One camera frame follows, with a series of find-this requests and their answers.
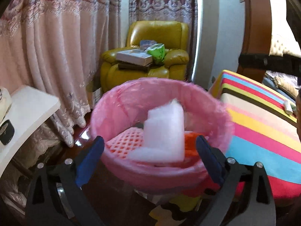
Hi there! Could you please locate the pink foam net orange core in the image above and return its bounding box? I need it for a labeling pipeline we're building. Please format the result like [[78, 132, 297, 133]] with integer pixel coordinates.
[[106, 127, 201, 168]]

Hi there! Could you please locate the white plastic bag wad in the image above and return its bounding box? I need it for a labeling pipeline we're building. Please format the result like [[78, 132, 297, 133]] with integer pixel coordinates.
[[283, 100, 293, 115]]

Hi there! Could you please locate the white foam block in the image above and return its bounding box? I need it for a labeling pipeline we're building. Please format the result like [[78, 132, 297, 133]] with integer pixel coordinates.
[[127, 99, 185, 163]]

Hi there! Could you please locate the pink lined trash bin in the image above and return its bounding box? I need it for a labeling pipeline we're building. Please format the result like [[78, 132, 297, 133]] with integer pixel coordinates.
[[90, 78, 234, 194]]

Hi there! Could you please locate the person's right hand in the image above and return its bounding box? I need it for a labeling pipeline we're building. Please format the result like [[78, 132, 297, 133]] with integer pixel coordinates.
[[296, 89, 301, 141]]

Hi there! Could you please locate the striped brown pillow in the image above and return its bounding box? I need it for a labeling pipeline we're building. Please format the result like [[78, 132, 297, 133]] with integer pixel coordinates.
[[274, 76, 298, 99]]

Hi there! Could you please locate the brown wooden door panel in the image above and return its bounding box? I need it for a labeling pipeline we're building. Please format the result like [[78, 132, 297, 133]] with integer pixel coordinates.
[[237, 0, 272, 83]]

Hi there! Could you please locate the striped colourful tablecloth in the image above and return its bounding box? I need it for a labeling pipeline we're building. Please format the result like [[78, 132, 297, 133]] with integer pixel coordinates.
[[183, 69, 301, 208]]

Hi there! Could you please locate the white side table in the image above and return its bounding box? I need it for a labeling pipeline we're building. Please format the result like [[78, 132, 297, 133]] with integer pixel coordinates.
[[1, 85, 61, 173]]

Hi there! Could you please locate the black tape roll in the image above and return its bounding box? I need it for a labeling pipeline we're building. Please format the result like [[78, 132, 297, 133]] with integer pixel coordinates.
[[0, 119, 15, 145]]

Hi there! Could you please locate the white printed pouch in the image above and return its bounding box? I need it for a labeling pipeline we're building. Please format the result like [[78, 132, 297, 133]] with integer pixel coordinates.
[[0, 87, 12, 122]]

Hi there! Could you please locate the white book box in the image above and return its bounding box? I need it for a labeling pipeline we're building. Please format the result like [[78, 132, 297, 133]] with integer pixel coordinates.
[[116, 49, 153, 66]]

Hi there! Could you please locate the yellow leather armchair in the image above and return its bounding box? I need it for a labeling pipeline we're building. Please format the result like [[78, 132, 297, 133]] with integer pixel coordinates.
[[100, 21, 189, 92]]

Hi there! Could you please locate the green snack bag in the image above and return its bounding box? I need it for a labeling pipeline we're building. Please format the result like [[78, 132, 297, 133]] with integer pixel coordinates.
[[146, 43, 165, 65]]

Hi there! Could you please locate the grey embroidered curtain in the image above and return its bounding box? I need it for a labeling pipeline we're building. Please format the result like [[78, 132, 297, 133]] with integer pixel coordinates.
[[127, 0, 197, 40]]

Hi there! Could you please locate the pink embroidered curtain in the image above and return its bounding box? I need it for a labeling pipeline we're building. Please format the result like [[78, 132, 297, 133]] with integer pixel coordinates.
[[1, 0, 120, 146]]

